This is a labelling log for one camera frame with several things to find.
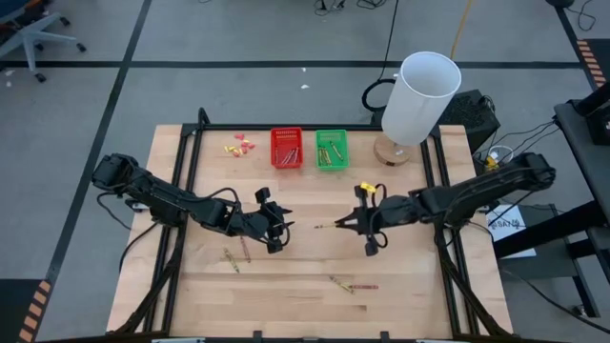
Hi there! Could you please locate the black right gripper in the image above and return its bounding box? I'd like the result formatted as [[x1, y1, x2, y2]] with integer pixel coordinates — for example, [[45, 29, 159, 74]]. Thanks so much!
[[335, 184, 420, 257]]

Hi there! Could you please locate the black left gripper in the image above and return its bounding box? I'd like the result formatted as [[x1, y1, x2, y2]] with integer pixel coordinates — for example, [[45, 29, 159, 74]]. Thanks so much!
[[228, 187, 295, 255]]

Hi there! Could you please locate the green plastic basket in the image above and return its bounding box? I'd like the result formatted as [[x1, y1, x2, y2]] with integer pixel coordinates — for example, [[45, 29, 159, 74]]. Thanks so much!
[[315, 129, 350, 172]]

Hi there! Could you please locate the red plastic basket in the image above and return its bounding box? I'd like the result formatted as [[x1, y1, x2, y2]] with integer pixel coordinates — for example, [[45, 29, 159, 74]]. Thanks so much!
[[270, 126, 305, 170]]

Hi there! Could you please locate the white shade wooden base lamp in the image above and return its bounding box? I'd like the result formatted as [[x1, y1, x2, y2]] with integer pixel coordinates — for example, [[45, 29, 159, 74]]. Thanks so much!
[[373, 50, 462, 167]]

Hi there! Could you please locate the black perforated box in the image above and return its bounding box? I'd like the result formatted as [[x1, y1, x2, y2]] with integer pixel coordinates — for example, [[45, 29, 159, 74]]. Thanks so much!
[[436, 89, 501, 154]]

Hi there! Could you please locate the white printed paper sheet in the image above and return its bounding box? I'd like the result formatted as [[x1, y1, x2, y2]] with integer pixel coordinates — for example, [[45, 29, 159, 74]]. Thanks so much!
[[485, 203, 538, 260]]

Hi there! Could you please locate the black side workstation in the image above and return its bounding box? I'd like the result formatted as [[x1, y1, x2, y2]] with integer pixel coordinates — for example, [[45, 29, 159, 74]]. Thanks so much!
[[493, 83, 610, 319]]

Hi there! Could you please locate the black device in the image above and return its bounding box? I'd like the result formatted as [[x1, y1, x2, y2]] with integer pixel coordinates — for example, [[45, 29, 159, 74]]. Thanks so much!
[[584, 102, 610, 147]]

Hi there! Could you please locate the orange striped black floor mat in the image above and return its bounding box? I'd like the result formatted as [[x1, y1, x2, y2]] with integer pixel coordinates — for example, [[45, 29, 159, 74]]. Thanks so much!
[[574, 37, 610, 91], [0, 278, 53, 343]]

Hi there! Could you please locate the grey base office chair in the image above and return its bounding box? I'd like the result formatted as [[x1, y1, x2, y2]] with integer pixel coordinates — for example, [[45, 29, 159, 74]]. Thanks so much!
[[0, 0, 88, 84]]

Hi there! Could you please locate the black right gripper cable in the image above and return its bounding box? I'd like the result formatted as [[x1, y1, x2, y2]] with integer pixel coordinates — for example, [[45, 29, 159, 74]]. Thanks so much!
[[370, 182, 391, 250]]

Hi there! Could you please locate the black metal table frame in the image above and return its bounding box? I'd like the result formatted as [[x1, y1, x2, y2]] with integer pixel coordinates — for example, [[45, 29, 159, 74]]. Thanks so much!
[[113, 107, 514, 343]]

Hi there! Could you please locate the black coiled floor cable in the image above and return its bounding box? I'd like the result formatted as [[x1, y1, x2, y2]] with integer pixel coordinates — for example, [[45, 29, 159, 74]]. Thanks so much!
[[360, 0, 401, 113]]

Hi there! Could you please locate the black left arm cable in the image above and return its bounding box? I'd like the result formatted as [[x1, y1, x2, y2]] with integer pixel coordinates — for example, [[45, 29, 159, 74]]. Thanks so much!
[[94, 190, 161, 275]]

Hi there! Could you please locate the black cable bundle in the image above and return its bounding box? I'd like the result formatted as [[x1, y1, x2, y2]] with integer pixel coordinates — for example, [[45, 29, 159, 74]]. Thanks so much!
[[312, 0, 390, 13]]

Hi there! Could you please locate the yellow hanging cable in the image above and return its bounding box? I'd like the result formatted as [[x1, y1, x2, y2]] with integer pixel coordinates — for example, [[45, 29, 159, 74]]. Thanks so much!
[[450, 0, 475, 61]]

